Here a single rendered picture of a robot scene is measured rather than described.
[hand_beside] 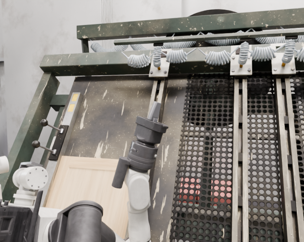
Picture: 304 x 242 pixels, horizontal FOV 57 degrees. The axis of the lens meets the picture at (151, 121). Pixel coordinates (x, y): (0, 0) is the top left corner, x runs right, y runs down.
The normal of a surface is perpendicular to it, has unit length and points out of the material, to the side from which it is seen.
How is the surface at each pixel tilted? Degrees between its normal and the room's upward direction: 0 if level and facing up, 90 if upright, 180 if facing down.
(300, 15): 90
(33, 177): 79
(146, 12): 90
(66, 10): 90
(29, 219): 67
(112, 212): 55
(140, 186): 94
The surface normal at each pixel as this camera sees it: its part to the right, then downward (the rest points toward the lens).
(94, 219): 0.73, -0.55
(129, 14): -0.31, 0.08
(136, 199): 0.29, 0.15
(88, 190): -0.22, -0.50
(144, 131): -0.72, -0.16
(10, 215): 0.96, 0.02
